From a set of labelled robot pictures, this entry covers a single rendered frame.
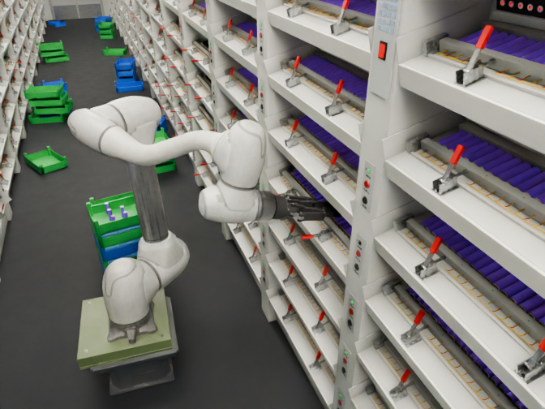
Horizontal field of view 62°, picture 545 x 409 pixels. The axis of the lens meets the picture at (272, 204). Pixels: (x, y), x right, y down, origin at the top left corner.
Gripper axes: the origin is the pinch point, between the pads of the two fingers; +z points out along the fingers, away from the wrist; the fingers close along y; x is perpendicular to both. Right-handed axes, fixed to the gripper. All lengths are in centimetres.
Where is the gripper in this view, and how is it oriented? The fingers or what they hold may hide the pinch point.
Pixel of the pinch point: (328, 208)
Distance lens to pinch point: 142.3
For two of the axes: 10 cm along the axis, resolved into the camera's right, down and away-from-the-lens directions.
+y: -3.6, -4.8, 8.0
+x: -2.5, 8.7, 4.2
